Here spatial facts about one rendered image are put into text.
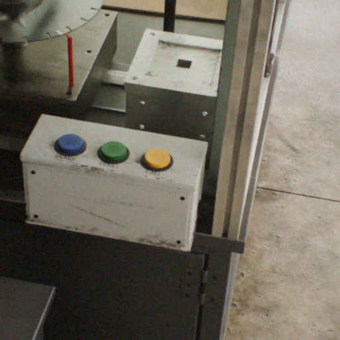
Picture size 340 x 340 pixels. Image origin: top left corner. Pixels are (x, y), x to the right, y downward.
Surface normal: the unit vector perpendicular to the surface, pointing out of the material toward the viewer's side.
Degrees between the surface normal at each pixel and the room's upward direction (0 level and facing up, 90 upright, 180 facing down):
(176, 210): 90
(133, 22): 0
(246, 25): 90
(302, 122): 0
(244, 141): 90
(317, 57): 0
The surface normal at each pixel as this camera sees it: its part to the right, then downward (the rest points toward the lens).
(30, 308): 0.05, -0.76
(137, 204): -0.20, 0.63
